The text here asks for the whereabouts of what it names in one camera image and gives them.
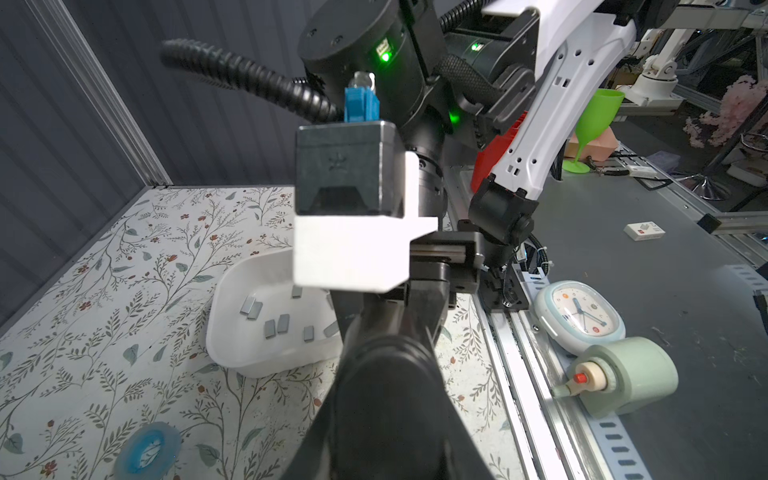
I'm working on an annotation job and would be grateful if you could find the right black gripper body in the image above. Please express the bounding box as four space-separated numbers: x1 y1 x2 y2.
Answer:
329 227 487 337

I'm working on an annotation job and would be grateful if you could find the black stapler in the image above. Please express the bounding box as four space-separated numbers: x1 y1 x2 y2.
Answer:
283 292 492 479

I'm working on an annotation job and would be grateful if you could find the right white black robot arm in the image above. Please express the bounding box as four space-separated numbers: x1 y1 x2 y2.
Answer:
160 1 650 340

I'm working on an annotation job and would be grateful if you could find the red pencil cup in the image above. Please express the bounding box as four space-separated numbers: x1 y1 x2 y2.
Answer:
470 111 528 193

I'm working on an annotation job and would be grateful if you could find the mint alarm clock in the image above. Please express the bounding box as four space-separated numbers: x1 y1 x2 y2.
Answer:
532 280 626 356

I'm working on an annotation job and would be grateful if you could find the small white floral box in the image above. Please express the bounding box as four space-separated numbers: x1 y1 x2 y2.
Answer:
623 221 665 242

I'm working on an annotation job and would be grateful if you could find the green plastic goblet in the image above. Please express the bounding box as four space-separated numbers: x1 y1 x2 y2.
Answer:
562 89 625 174

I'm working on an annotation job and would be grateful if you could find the green glue bottle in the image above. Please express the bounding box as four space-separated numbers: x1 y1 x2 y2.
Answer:
551 337 679 419

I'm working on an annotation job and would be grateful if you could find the white plastic tray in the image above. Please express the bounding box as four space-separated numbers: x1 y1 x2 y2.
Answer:
206 249 342 379

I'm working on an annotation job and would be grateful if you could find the blue tape roll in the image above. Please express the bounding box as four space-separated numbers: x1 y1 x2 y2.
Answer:
113 422 182 480

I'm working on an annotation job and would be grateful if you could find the floral table mat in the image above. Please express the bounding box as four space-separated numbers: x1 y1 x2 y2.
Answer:
0 185 526 480

